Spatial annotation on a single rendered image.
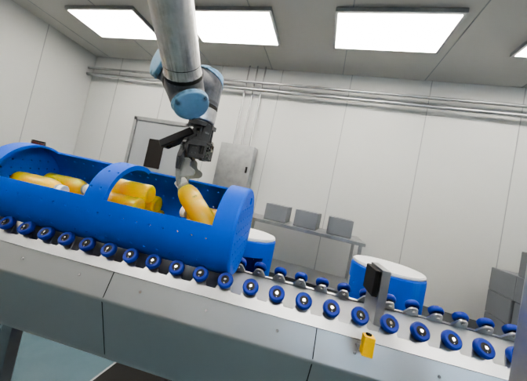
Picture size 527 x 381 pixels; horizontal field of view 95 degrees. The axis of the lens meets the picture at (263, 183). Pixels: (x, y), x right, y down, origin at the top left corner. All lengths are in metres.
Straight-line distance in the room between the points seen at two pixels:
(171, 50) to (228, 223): 0.43
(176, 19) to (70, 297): 0.80
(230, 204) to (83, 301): 0.51
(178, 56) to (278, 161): 3.59
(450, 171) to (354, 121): 1.52
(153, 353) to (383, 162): 3.76
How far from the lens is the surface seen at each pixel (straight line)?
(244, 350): 0.78
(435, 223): 4.26
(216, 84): 0.83
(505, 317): 3.90
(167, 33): 0.58
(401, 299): 1.09
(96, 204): 0.87
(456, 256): 4.40
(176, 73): 0.61
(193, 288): 0.77
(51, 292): 1.01
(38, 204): 1.01
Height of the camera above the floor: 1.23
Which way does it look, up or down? 2 degrees up
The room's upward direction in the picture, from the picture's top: 12 degrees clockwise
